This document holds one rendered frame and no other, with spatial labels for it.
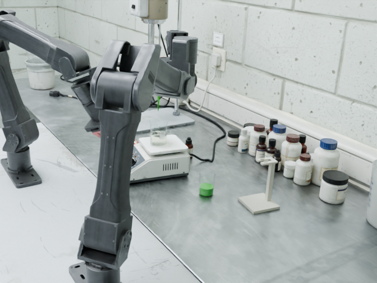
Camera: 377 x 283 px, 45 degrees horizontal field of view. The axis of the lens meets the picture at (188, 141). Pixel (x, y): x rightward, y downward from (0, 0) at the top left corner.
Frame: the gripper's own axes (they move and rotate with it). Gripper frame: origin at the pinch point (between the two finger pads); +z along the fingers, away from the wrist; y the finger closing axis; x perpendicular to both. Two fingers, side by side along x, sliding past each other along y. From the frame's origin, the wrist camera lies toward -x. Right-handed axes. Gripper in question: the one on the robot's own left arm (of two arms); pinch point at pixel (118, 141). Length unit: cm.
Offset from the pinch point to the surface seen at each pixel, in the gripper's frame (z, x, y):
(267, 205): 25.8, -34.7, -3.6
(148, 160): 8.7, -4.8, 0.7
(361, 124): 29, -57, 30
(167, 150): 9.6, -9.0, 5.0
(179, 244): 13.0, -22.6, -26.2
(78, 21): 8, 126, 168
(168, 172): 15.4, -7.3, 2.5
